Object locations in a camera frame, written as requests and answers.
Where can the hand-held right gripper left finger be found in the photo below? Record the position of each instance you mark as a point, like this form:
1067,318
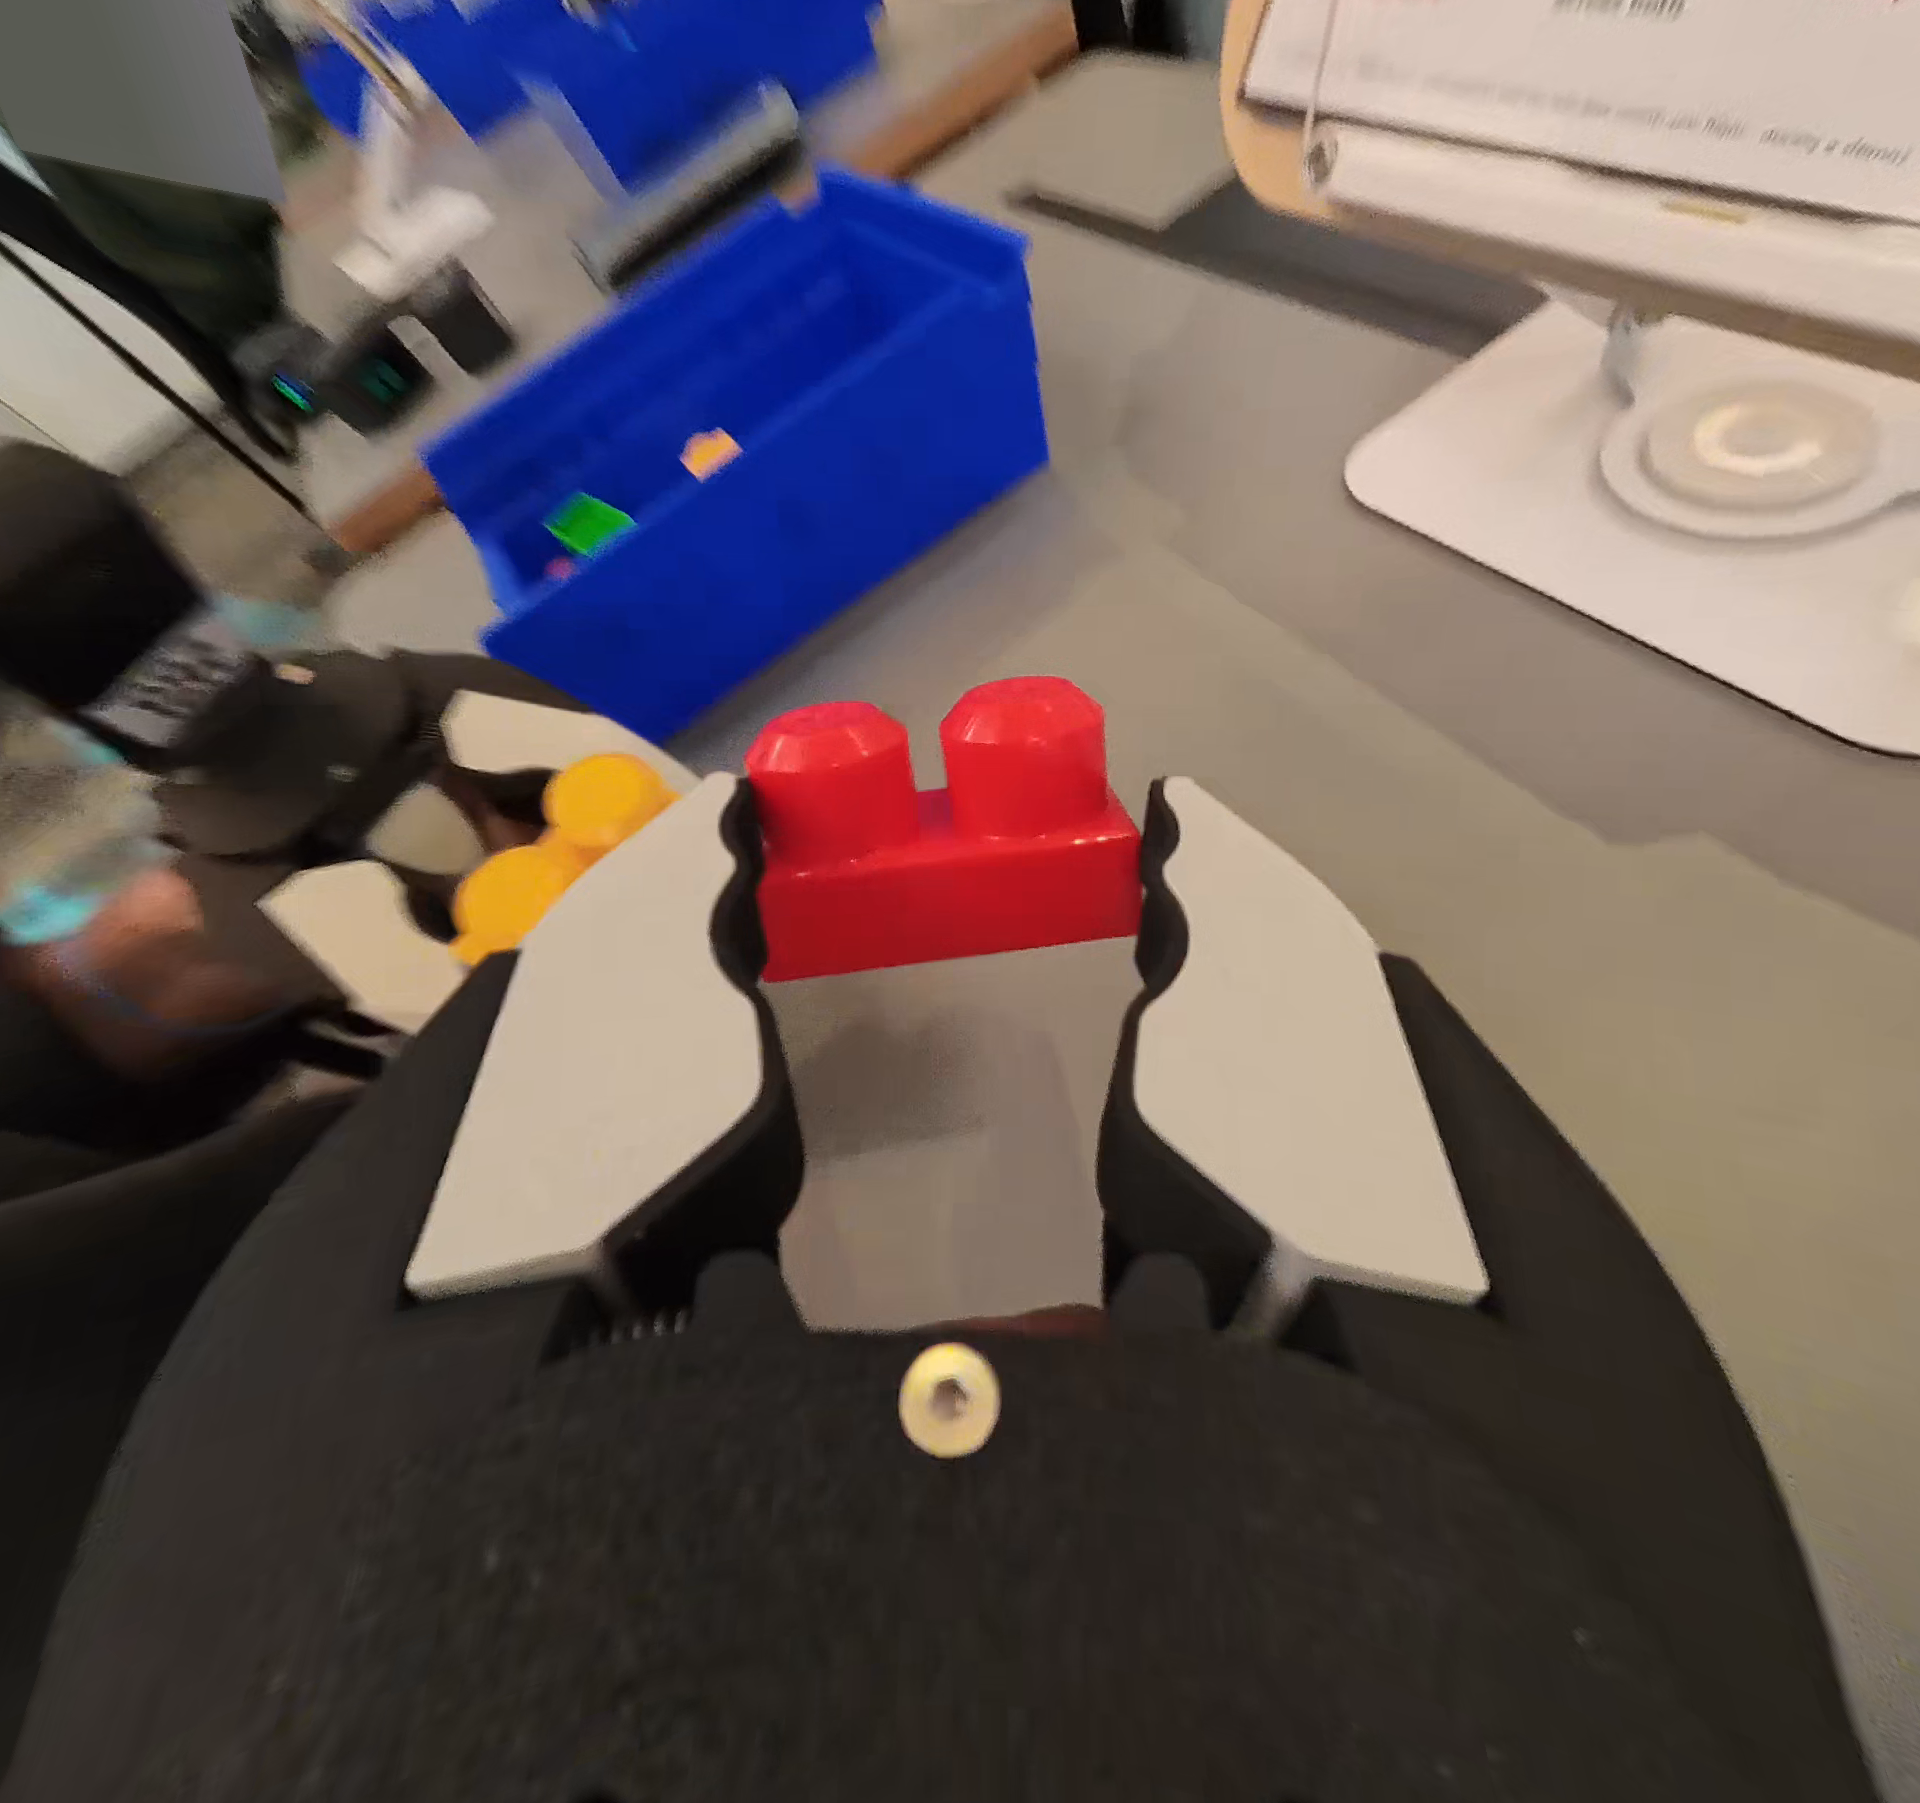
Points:
601,1082

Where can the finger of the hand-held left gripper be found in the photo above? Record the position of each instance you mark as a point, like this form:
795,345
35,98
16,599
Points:
510,731
360,932

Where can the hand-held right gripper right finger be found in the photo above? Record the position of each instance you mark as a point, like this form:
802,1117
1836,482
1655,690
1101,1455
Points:
1290,1082

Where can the red two-stud toy block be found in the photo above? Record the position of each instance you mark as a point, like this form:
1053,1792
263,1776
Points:
945,888

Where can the blue plastic bin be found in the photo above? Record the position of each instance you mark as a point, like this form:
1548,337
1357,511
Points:
900,379

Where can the grey desk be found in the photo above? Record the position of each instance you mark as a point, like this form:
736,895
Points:
1352,784

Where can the person's left hand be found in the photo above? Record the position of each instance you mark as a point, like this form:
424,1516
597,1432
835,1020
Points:
136,963

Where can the person's grey sweatshirt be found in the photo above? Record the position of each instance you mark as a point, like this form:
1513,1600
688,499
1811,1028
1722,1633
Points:
89,1308

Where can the cluster of blue bins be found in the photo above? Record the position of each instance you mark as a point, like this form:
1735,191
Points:
720,34

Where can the printed instruction sheets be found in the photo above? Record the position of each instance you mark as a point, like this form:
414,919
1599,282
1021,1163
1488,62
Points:
1576,78

